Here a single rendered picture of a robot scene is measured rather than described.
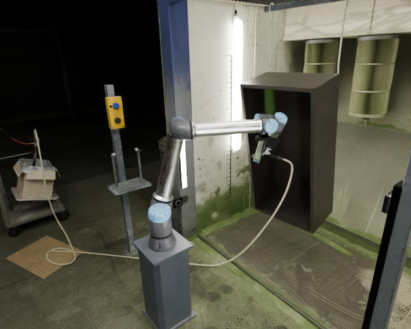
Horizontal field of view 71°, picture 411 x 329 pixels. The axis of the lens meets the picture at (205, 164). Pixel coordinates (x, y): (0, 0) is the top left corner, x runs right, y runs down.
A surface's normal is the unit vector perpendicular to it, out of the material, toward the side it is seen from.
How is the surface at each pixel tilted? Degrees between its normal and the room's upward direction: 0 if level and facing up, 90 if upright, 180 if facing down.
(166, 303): 90
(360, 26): 90
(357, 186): 57
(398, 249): 90
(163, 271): 90
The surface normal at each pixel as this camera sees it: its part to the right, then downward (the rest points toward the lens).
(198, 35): 0.62, 0.26
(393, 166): -0.67, -0.31
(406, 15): -0.79, 0.23
